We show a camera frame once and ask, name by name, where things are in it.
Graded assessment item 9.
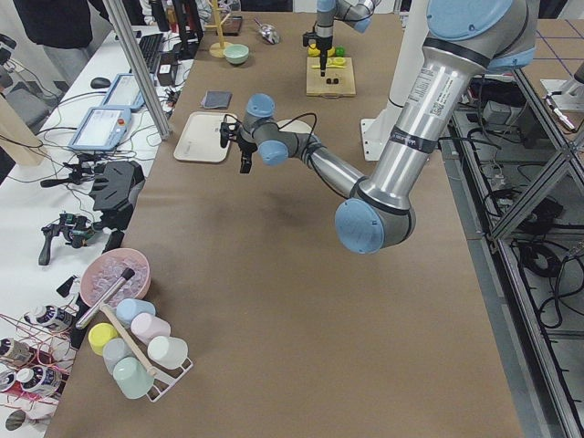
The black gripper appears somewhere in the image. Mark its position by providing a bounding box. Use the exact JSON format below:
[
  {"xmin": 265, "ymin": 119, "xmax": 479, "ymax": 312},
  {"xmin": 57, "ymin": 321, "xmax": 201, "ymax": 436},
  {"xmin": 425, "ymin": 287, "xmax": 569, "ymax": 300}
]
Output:
[
  {"xmin": 302, "ymin": 31, "xmax": 332, "ymax": 77},
  {"xmin": 219, "ymin": 114, "xmax": 257, "ymax": 173}
]

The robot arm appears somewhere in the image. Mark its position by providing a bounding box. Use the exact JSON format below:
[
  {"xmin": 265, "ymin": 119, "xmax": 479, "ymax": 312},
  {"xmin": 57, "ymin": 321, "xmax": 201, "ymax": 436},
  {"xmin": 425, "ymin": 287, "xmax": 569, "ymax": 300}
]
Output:
[
  {"xmin": 220, "ymin": 1, "xmax": 539, "ymax": 254},
  {"xmin": 302, "ymin": 0, "xmax": 381, "ymax": 78}
]

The white rabbit tray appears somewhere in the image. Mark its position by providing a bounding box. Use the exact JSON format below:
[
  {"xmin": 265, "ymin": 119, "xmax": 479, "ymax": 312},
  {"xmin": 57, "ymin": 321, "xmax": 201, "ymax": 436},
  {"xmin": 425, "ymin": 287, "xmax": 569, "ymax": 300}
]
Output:
[{"xmin": 173, "ymin": 111, "xmax": 229, "ymax": 163}]

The lower whole lemon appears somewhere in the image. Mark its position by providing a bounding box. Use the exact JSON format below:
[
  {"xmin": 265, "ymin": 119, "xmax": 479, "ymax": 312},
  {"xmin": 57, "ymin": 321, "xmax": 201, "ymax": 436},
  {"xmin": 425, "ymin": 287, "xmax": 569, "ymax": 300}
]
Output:
[{"xmin": 308, "ymin": 46, "xmax": 320, "ymax": 57}]

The yellow plastic knife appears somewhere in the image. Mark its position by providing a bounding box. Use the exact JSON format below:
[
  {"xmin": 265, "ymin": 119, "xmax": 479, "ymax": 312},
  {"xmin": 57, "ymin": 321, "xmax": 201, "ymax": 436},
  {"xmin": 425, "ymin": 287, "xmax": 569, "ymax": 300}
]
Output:
[{"xmin": 310, "ymin": 64, "xmax": 346, "ymax": 70}]

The wooden cutting board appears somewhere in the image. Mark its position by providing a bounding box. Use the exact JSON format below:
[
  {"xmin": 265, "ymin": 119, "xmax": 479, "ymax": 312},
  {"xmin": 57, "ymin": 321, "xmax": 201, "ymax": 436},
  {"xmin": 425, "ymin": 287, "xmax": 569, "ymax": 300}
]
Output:
[{"xmin": 306, "ymin": 57, "xmax": 357, "ymax": 98}]

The metal scoop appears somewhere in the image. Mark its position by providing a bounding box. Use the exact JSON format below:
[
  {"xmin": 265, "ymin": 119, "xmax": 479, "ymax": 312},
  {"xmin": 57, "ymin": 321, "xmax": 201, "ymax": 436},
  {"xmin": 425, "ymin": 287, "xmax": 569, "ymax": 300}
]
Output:
[{"xmin": 254, "ymin": 18, "xmax": 280, "ymax": 45}]

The beige plate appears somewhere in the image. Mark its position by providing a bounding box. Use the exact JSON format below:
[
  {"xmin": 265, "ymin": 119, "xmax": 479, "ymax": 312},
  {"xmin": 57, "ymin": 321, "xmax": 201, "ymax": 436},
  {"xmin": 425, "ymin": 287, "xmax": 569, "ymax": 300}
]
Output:
[{"xmin": 276, "ymin": 120, "xmax": 311, "ymax": 134}]

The folded grey cloth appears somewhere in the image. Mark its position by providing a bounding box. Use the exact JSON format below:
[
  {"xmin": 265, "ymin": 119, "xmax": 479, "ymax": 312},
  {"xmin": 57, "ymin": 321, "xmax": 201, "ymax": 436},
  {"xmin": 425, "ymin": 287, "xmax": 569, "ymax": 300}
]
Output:
[{"xmin": 201, "ymin": 90, "xmax": 232, "ymax": 110}]

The mint green bowl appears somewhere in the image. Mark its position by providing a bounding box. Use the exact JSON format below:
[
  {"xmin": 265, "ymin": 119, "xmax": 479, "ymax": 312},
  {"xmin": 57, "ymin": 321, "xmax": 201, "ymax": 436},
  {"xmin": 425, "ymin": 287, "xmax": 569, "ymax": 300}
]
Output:
[{"xmin": 224, "ymin": 44, "xmax": 250, "ymax": 66}]

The wooden cup stand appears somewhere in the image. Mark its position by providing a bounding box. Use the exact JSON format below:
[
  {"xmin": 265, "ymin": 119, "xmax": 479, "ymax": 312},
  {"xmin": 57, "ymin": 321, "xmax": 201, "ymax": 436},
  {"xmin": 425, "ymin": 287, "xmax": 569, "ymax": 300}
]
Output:
[{"xmin": 206, "ymin": 0, "xmax": 231, "ymax": 58}]

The blue teach pendant far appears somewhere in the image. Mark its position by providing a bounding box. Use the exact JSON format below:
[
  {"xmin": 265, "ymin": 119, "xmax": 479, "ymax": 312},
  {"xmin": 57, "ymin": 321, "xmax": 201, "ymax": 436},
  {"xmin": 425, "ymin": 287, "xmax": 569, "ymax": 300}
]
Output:
[{"xmin": 101, "ymin": 73, "xmax": 144, "ymax": 112}]

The blue teach pendant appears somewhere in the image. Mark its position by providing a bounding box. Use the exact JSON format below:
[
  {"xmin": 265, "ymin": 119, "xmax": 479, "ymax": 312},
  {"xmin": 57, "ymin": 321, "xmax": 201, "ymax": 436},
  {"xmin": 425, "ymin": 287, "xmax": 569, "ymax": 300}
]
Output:
[
  {"xmin": 68, "ymin": 106, "xmax": 131, "ymax": 152},
  {"xmin": 101, "ymin": 73, "xmax": 144, "ymax": 112}
]

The blue teach pendant near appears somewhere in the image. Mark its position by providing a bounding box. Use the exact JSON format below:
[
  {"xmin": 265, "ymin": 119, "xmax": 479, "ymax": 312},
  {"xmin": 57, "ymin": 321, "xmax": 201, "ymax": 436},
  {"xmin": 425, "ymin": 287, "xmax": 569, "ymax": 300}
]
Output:
[{"xmin": 68, "ymin": 106, "xmax": 131, "ymax": 152}]

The black keyboard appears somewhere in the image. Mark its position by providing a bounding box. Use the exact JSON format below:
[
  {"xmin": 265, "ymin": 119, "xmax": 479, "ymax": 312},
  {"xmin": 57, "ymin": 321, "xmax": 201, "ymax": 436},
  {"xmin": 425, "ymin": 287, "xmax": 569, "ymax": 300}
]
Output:
[{"xmin": 139, "ymin": 33, "xmax": 164, "ymax": 74}]

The black computer mouse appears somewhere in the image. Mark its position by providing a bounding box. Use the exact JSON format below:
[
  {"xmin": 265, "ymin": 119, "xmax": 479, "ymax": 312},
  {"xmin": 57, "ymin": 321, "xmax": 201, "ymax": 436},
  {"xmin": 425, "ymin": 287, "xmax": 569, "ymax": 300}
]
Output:
[{"xmin": 90, "ymin": 77, "xmax": 111, "ymax": 89}]

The pink bowl with ice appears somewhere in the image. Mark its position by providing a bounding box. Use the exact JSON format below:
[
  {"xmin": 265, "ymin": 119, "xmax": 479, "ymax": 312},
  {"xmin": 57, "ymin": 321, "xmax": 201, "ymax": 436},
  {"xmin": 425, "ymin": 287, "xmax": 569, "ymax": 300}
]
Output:
[{"xmin": 80, "ymin": 248, "xmax": 151, "ymax": 308}]

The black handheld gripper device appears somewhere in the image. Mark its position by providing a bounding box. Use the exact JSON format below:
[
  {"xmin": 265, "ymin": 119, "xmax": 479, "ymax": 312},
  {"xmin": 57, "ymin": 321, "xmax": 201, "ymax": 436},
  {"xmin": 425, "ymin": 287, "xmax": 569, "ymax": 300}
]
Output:
[{"xmin": 38, "ymin": 213, "xmax": 104, "ymax": 266}]

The blue cup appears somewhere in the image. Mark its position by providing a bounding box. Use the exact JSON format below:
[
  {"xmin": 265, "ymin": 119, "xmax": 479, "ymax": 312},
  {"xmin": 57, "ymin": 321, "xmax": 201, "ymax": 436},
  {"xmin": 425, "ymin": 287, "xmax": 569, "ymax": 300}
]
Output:
[{"xmin": 115, "ymin": 298, "xmax": 156, "ymax": 329}]

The metal stirrer black tip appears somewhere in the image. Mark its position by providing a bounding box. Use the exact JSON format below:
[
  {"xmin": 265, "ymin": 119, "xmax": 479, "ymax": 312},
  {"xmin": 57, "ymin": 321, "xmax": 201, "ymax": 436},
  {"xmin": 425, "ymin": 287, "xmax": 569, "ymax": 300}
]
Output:
[{"xmin": 75, "ymin": 267, "xmax": 135, "ymax": 329}]

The pink cup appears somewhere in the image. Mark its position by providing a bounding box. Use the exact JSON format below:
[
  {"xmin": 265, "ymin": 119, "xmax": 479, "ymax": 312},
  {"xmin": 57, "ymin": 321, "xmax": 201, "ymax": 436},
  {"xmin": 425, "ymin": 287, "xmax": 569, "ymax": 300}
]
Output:
[{"xmin": 130, "ymin": 312, "xmax": 171, "ymax": 345}]

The white cup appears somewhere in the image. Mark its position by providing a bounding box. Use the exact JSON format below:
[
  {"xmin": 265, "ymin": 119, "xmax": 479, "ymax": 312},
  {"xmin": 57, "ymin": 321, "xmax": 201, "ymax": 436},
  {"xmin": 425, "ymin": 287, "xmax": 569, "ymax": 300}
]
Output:
[{"xmin": 147, "ymin": 336, "xmax": 188, "ymax": 370}]

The yellow cup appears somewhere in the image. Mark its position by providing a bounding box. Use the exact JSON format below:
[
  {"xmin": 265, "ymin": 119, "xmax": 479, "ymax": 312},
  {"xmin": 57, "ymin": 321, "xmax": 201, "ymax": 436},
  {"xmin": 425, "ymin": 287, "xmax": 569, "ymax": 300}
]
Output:
[{"xmin": 88, "ymin": 322, "xmax": 120, "ymax": 356}]

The grey cup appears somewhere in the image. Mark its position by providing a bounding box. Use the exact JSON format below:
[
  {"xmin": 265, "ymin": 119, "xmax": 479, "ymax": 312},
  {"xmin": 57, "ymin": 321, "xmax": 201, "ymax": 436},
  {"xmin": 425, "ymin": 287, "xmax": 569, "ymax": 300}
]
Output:
[{"xmin": 102, "ymin": 338, "xmax": 134, "ymax": 375}]

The white cup rack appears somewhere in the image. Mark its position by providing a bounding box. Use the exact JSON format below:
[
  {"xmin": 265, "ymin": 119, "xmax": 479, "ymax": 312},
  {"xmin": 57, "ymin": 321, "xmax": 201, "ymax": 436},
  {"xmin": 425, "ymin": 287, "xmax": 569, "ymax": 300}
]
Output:
[{"xmin": 100, "ymin": 304, "xmax": 194, "ymax": 402}]

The mint cup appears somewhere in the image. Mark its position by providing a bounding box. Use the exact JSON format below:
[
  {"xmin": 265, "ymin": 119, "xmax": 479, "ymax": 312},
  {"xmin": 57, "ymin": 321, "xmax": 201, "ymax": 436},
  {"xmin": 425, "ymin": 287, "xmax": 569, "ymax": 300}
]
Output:
[{"xmin": 112, "ymin": 357, "xmax": 154, "ymax": 400}]

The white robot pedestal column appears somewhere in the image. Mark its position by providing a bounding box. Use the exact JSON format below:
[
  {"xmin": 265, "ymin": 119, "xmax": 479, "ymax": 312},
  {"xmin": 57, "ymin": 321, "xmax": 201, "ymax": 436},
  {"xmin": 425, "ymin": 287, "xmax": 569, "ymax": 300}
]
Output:
[{"xmin": 388, "ymin": 0, "xmax": 429, "ymax": 126}]

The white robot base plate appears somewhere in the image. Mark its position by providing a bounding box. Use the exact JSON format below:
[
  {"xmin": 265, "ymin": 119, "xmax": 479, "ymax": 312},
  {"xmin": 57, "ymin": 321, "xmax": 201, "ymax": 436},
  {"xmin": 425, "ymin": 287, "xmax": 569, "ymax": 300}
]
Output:
[{"xmin": 360, "ymin": 119, "xmax": 393, "ymax": 162}]

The aluminium frame post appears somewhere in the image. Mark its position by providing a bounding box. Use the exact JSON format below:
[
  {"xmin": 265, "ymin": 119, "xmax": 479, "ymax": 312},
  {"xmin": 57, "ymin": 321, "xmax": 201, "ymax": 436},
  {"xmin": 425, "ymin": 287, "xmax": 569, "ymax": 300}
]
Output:
[{"xmin": 103, "ymin": 0, "xmax": 171, "ymax": 141}]

